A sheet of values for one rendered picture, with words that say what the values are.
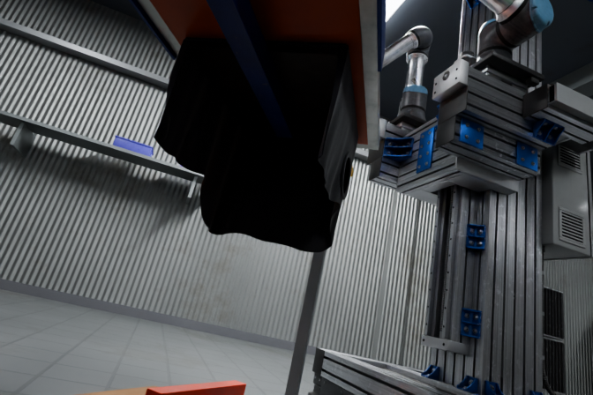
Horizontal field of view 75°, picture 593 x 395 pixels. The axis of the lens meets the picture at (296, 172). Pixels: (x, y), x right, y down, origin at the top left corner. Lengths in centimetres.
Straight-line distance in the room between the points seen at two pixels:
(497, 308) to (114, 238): 342
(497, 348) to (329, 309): 313
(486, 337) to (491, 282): 18
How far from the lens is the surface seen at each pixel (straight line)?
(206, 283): 412
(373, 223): 481
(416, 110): 191
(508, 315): 154
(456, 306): 147
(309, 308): 149
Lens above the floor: 33
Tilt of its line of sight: 20 degrees up
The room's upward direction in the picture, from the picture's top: 13 degrees clockwise
